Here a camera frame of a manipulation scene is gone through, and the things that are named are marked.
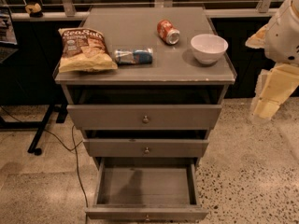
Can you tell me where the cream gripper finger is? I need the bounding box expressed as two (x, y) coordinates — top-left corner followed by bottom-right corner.
(251, 63), (299, 119)
(245, 25), (267, 49)

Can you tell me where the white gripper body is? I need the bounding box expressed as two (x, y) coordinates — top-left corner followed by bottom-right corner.
(264, 0), (299, 64)

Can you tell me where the orange soda can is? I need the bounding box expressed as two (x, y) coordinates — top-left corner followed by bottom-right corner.
(157, 20), (180, 45)

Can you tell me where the grey drawer cabinet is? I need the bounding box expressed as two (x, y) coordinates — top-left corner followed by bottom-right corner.
(52, 6), (237, 222)

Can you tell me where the grey open bottom drawer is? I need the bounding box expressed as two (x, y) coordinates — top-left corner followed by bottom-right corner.
(86, 158), (207, 222)

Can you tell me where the grey middle drawer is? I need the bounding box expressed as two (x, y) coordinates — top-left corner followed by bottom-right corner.
(83, 138), (208, 158)

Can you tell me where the grey top drawer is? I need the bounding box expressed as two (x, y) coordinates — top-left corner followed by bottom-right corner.
(67, 105), (221, 130)

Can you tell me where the white bowl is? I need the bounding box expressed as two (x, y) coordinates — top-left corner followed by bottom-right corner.
(191, 34), (228, 64)

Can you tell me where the brown yellow chip bag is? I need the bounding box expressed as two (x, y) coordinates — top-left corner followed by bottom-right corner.
(59, 27), (118, 73)

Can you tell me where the small yellow black object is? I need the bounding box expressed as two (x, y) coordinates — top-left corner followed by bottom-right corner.
(25, 2), (43, 18)

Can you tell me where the black desk leg frame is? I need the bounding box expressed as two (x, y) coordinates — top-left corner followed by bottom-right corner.
(0, 105), (67, 156)

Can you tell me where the black floor cable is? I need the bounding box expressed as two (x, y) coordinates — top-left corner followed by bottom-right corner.
(0, 105), (90, 224)

